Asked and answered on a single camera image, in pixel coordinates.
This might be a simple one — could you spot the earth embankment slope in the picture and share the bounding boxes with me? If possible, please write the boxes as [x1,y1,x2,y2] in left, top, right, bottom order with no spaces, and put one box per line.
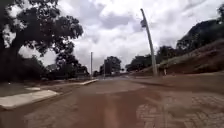
[134,39,224,77]

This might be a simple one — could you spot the bare dirt verge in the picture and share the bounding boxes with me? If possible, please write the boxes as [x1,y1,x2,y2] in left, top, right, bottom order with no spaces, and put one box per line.
[0,79,88,98]

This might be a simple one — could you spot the large dark tree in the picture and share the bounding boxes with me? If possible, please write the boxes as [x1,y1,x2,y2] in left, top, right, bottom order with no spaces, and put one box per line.
[0,0,85,83]

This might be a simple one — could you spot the round dark tree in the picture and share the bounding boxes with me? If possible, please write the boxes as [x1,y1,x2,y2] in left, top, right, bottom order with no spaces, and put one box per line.
[99,55,123,77]

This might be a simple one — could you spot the thin grey pole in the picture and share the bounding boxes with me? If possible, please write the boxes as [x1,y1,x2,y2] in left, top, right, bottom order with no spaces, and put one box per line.
[89,51,94,80]

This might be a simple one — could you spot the reddish brown paved road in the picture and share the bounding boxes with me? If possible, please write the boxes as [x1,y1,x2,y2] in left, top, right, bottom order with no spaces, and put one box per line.
[0,75,224,128]

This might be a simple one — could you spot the row of dark trees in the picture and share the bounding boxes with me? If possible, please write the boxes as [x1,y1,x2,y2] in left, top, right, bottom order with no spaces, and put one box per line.
[125,3,224,72]

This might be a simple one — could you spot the pale concrete kerb strip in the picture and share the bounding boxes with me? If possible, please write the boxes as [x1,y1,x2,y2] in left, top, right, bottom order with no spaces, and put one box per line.
[77,78,100,86]

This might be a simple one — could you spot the tall grey leaning pole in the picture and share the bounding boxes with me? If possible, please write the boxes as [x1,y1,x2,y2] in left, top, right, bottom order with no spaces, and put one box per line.
[139,8,159,78]

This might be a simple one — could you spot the pale concrete kerb slab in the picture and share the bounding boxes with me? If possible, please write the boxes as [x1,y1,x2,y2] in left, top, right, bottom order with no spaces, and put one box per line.
[0,89,60,110]

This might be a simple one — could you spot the dark bushes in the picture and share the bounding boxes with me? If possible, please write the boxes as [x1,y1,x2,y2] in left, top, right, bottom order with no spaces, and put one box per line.
[19,53,90,81]

